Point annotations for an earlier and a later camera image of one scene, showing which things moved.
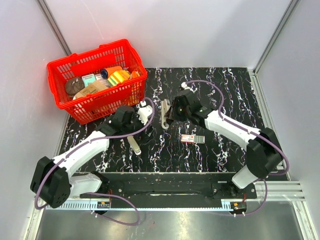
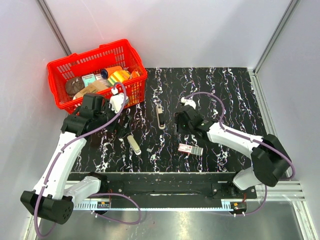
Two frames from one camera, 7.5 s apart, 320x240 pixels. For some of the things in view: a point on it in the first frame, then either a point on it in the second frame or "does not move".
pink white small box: x=99 y=77 does not move
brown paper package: x=92 y=88 does not move
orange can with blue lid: x=105 y=73 does not move
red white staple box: x=192 y=138 -> x=190 y=149
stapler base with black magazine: x=166 y=112 -> x=161 y=122
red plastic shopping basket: x=102 y=103 does not move
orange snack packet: x=134 y=74 does not move
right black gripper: x=175 y=103 -> x=178 y=121
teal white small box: x=88 y=78 does not move
